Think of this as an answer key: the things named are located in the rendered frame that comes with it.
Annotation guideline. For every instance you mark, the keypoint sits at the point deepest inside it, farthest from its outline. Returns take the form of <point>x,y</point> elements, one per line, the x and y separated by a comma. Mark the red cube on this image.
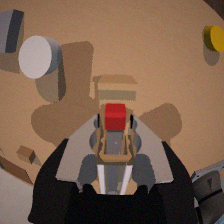
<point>115,116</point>

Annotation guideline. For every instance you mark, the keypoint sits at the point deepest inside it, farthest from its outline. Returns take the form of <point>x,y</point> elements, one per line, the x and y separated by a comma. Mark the yellow short cylinder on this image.
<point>214,38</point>

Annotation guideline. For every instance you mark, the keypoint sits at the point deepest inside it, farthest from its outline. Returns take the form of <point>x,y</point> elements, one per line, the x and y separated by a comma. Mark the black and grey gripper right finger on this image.
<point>158,167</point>

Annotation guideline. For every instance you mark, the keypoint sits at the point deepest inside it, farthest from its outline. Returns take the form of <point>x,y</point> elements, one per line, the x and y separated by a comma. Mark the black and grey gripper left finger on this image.
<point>71,165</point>

